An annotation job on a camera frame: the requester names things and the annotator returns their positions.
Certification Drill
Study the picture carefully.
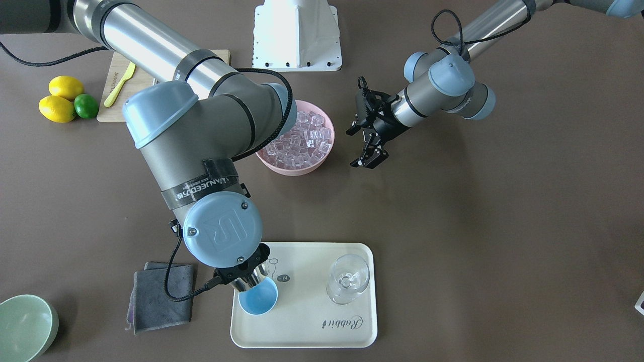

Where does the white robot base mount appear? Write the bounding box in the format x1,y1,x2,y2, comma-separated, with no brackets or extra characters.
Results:
252,1,343,72

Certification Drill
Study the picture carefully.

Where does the clear wine glass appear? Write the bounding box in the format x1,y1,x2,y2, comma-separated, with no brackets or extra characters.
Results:
326,254,372,305

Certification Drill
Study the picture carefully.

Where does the yellow lemon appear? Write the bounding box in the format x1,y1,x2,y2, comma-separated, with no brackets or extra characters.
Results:
38,96,77,123
48,75,85,102

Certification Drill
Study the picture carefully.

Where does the yellow plastic knife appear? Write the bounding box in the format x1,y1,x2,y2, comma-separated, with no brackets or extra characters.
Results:
103,62,136,108

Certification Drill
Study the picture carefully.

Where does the green lime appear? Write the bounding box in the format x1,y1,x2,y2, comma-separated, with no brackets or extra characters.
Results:
73,94,100,119

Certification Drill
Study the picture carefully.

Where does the dark grey folded cloth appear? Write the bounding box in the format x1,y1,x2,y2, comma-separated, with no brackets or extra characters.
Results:
126,261,195,335

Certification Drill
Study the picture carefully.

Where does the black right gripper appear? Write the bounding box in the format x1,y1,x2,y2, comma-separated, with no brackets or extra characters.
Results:
214,243,271,286

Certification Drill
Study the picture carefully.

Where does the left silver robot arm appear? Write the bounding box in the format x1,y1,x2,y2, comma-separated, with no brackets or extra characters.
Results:
346,1,554,169

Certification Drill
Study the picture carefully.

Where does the pink bowl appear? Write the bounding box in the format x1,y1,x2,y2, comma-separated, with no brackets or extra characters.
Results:
255,100,336,176

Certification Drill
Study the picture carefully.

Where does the clear ice cube pile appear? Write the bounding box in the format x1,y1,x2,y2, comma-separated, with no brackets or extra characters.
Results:
265,111,334,169

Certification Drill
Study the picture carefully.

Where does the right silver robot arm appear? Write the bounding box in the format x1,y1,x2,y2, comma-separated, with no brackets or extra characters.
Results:
2,1,297,291

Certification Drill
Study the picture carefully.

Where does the blue plastic cup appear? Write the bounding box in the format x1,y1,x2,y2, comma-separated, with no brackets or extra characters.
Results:
238,278,279,315

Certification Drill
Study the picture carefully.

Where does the green bowl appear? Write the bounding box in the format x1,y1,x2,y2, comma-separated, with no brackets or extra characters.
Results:
1,294,58,361

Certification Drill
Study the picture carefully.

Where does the wooden cutting board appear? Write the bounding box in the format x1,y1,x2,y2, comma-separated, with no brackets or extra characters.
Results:
97,49,232,123

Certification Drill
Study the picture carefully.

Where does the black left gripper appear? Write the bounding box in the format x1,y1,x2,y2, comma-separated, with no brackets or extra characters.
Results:
346,76,410,169

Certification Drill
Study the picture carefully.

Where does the cream serving tray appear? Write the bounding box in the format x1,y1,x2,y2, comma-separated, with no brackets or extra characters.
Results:
230,241,378,348

